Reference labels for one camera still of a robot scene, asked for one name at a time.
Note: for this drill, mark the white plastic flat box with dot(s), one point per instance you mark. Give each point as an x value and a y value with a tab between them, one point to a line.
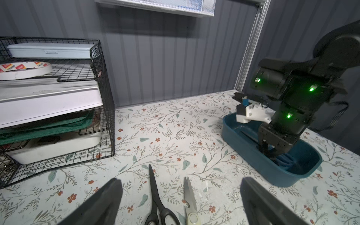
50	51

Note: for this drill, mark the masking tape roll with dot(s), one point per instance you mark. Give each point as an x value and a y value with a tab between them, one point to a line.
24	70

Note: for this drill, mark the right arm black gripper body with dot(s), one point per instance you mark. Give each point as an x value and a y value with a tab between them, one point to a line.
273	143

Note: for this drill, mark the black wire desk organizer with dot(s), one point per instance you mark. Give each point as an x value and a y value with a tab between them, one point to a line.
66	70

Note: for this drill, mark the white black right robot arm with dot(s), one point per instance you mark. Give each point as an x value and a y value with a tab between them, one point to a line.
303	87

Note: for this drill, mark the green folder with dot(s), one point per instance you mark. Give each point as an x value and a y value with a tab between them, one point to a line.
47	127

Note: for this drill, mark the black stapler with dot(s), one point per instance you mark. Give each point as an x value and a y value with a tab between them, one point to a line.
239	96

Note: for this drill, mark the large black scissors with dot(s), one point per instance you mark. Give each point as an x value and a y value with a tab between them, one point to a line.
158	212

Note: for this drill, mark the cream kitchen scissors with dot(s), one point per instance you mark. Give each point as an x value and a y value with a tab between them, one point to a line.
193	217

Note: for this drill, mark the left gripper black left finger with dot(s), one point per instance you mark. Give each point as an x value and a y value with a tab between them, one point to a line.
100	209

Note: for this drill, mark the white paper tray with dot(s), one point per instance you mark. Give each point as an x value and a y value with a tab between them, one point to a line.
30	100

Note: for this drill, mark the teal plastic storage box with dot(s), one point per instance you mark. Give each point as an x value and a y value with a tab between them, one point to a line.
243	139

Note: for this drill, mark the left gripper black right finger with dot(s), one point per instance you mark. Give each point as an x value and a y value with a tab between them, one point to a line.
262	208

